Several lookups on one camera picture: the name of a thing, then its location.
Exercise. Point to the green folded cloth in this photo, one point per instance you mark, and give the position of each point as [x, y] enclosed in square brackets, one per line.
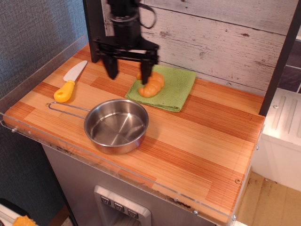
[178, 84]

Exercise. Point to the silver dispenser button panel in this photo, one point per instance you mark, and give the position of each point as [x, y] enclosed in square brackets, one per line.
[116, 210]

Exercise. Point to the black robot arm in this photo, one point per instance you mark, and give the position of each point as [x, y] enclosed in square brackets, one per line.
[129, 10]

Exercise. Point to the toy knife yellow handle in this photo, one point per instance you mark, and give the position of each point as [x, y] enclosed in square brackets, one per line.
[65, 92]

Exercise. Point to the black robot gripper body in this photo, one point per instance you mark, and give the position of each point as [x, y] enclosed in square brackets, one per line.
[127, 43]

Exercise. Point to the stainless steel pot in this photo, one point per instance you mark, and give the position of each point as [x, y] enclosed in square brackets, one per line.
[115, 127]

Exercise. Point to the grey toy kitchen cabinet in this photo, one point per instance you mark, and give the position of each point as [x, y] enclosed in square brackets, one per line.
[78, 179]

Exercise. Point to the orange object bottom left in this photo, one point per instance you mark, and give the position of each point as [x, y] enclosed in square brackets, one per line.
[24, 221]

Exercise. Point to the dark vertical post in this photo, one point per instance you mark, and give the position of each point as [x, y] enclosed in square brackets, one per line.
[95, 25]
[281, 62]

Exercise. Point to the dark left vertical post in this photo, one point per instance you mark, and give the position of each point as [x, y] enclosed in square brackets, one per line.
[95, 25]

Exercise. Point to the orange toy croissant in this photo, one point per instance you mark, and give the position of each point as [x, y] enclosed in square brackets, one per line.
[155, 83]

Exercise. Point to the white cabinet at right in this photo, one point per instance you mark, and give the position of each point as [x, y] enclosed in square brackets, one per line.
[278, 153]

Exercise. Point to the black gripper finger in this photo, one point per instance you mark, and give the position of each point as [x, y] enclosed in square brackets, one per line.
[146, 69]
[111, 66]

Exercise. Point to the dark right vertical post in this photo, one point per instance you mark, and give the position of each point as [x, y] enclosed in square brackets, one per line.
[281, 62]

